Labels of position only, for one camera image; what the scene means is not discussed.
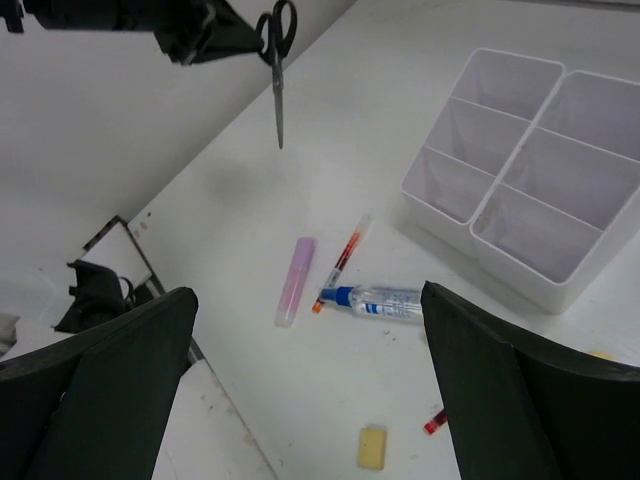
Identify yellow eraser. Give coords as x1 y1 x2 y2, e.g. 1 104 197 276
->
357 427 387 471

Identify red pen left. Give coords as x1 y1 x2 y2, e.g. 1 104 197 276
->
321 213 372 289

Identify white right organizer bin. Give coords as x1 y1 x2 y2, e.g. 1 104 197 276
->
470 70 639 314

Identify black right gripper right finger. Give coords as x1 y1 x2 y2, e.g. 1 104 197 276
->
421 282 639 479

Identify red pen right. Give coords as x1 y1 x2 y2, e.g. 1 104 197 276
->
424 408 448 435

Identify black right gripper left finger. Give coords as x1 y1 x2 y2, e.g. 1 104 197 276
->
1 287 198 479

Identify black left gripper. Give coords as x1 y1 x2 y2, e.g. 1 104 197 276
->
1 0 264 65

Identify red pen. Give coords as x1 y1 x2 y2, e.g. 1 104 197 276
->
424 408 448 435
321 213 372 289

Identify black handled scissors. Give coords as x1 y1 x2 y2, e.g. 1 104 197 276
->
256 0 298 150

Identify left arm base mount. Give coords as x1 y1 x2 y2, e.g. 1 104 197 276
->
53 260 154 334

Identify clear blue glue bottle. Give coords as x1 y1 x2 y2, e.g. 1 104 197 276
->
319 285 424 324

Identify purple highlighter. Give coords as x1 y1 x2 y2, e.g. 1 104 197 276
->
274 237 316 328

